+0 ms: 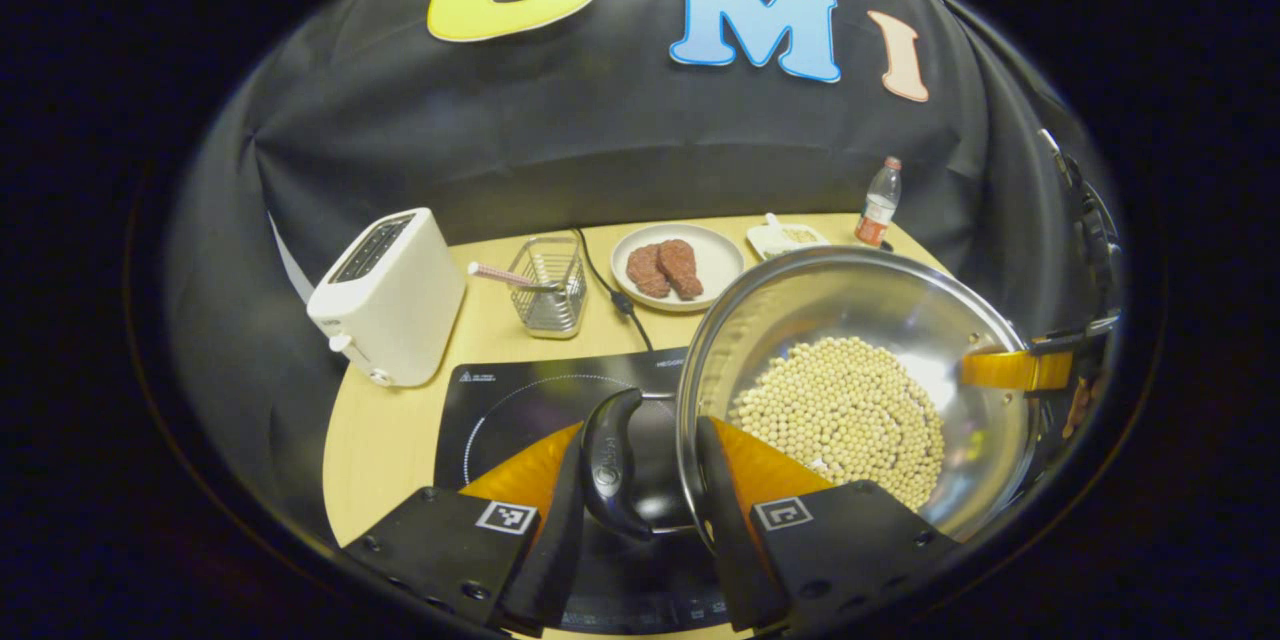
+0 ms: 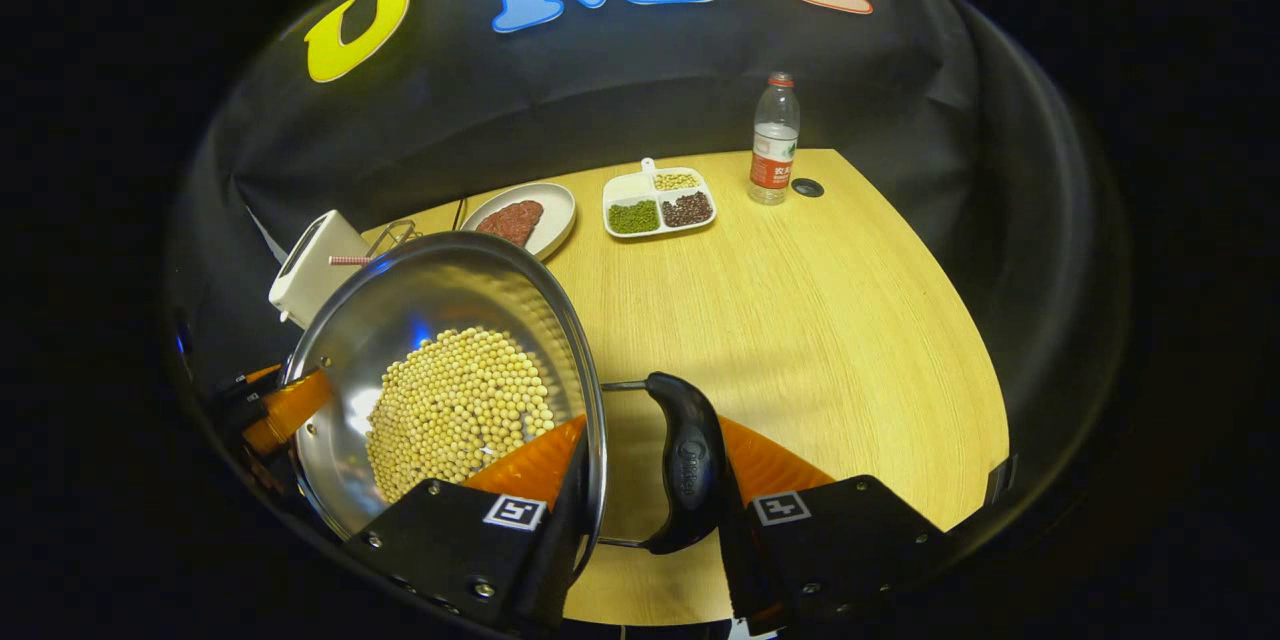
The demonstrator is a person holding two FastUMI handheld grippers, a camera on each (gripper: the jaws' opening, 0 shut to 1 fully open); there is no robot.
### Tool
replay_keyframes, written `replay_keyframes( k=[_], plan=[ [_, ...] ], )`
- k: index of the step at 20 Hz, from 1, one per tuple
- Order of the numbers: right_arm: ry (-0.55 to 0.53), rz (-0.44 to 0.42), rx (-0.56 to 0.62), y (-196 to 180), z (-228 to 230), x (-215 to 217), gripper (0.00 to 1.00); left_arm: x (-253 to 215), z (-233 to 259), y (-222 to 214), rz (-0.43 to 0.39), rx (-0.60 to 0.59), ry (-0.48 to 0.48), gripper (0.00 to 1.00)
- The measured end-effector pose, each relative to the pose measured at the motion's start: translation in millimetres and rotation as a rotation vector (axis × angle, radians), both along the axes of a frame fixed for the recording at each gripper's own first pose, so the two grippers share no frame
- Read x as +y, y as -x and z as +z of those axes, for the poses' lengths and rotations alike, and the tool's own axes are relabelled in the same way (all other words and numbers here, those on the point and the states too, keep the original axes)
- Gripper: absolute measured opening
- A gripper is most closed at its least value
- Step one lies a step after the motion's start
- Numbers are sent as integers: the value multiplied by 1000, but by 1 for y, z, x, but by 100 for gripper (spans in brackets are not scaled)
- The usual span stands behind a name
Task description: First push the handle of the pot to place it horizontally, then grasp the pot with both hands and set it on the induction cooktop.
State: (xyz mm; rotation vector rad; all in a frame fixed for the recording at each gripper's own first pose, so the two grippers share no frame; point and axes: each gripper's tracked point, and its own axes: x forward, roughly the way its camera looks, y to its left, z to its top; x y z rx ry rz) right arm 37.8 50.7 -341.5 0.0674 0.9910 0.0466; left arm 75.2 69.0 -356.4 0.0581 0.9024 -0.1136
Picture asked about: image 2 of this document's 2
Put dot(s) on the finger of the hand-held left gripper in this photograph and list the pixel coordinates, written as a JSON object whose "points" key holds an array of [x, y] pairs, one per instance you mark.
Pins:
{"points": [[245, 400], [290, 405]]}

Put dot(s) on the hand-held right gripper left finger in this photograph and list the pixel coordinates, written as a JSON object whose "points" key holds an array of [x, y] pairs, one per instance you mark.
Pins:
{"points": [[555, 580]]}

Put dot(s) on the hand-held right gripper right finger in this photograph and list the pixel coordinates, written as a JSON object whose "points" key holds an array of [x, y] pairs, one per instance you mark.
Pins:
{"points": [[740, 570]]}

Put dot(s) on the stainless steel pot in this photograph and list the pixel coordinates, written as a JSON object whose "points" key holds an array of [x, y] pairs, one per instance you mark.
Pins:
{"points": [[400, 300]]}

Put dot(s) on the pile of soybeans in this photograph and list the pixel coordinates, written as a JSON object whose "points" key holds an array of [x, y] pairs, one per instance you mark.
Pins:
{"points": [[460, 410]]}

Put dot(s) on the white toaster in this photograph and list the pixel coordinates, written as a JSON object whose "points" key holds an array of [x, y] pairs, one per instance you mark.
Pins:
{"points": [[315, 265]]}

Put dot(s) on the raw red meat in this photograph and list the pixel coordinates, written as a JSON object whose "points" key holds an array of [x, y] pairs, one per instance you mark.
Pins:
{"points": [[510, 222]]}

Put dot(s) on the round beige plate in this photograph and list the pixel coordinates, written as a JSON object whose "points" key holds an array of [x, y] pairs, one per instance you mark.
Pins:
{"points": [[555, 210]]}

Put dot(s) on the pile of dark red beans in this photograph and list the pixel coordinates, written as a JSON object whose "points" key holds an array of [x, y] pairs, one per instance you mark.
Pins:
{"points": [[687, 209]]}

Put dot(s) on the pile of green beans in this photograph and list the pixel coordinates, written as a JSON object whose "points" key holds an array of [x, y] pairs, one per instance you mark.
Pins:
{"points": [[634, 217]]}

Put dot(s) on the black table grommet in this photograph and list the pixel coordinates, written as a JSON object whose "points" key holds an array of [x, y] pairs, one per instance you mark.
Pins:
{"points": [[807, 187]]}

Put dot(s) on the small heap of yellow beans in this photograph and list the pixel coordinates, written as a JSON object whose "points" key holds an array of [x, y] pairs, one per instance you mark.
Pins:
{"points": [[677, 182]]}

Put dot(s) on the white divided dish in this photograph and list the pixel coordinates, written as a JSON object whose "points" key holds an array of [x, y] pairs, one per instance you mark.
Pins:
{"points": [[630, 188]]}

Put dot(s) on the clear plastic water bottle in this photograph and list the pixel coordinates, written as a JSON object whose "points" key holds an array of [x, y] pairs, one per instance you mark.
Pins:
{"points": [[773, 150]]}

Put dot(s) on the black table edge bracket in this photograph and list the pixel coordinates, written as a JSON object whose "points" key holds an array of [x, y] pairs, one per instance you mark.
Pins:
{"points": [[1002, 480]]}

